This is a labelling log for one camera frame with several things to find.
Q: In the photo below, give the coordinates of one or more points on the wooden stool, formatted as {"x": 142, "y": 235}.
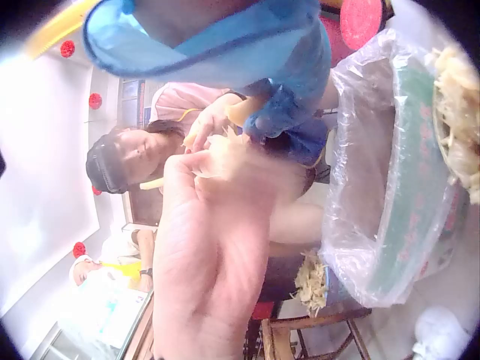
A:
{"x": 318, "y": 323}

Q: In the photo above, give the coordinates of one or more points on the person's body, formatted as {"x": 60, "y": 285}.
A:
{"x": 168, "y": 101}

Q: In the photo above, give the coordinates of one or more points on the person's right fingers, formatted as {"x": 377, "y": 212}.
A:
{"x": 264, "y": 114}

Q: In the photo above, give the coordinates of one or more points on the glass display counter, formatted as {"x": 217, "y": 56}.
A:
{"x": 93, "y": 326}

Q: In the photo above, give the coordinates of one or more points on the clear plastic bag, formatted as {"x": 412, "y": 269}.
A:
{"x": 348, "y": 112}

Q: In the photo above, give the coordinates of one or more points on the person's legs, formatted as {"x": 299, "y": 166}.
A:
{"x": 296, "y": 221}

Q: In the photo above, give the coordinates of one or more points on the yellow pole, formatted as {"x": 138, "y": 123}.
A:
{"x": 56, "y": 30}

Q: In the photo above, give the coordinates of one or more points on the green patterned basin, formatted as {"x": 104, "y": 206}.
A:
{"x": 405, "y": 168}

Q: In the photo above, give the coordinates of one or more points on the bamboo shoot husk strip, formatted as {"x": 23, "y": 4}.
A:
{"x": 225, "y": 155}

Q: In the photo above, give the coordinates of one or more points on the person's left thumb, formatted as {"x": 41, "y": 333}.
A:
{"x": 183, "y": 165}

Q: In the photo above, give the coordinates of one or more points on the white plastic bag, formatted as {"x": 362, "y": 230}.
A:
{"x": 442, "y": 332}

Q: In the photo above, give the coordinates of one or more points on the pile of peeled bamboo husks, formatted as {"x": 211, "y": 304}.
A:
{"x": 455, "y": 112}

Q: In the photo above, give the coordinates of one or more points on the dark framed window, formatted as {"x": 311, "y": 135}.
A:
{"x": 131, "y": 97}

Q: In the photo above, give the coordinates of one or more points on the person's left fingers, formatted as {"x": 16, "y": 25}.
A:
{"x": 210, "y": 122}

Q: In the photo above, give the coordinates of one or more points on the red plastic stool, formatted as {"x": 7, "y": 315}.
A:
{"x": 360, "y": 22}

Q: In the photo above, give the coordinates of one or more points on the heap of husk scraps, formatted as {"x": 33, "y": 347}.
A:
{"x": 311, "y": 279}

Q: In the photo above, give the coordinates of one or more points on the red paper ball decoration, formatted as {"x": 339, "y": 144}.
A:
{"x": 79, "y": 249}
{"x": 95, "y": 100}
{"x": 67, "y": 48}
{"x": 96, "y": 190}

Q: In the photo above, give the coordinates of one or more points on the pale yellow stick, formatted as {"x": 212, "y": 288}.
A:
{"x": 152, "y": 184}

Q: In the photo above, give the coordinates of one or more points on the person's left hand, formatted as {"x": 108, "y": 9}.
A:
{"x": 206, "y": 262}

